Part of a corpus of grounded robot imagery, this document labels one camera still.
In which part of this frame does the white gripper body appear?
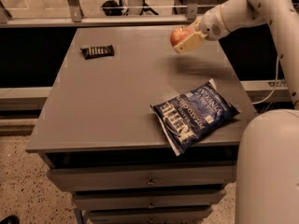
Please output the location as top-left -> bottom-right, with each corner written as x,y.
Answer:
198,5 -> 230,40

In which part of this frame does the grey metal railing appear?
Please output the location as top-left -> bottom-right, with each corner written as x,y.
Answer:
0,0 -> 299,29

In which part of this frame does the blue potato chip bag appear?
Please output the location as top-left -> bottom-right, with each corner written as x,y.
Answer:
151,78 -> 239,156

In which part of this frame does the bottom grey drawer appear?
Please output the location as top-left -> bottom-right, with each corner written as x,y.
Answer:
89,206 -> 212,224

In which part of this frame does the grey drawer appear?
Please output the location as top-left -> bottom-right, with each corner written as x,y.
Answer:
89,206 -> 212,224
74,189 -> 226,210
49,163 -> 236,192

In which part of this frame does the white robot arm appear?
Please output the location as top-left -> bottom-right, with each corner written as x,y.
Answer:
170,0 -> 299,224

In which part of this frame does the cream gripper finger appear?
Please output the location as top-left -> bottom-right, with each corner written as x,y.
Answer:
174,32 -> 206,54
189,19 -> 201,32

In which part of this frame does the black shoe tip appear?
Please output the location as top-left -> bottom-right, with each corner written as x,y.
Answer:
0,215 -> 20,224

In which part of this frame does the grey drawer cabinet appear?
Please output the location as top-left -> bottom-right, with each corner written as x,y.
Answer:
25,23 -> 258,224

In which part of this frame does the black candy bar wrapper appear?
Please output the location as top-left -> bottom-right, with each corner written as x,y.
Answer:
81,45 -> 114,60

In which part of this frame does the top grey drawer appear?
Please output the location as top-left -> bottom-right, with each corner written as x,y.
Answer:
49,163 -> 236,192

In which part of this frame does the white cable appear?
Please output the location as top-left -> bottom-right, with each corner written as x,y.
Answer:
251,55 -> 280,105

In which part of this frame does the middle grey drawer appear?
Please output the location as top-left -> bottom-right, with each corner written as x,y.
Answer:
74,189 -> 226,210

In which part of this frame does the red apple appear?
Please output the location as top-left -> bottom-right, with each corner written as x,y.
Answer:
170,27 -> 192,47

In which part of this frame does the black object behind glass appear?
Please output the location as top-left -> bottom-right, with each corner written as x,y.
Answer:
101,0 -> 127,16

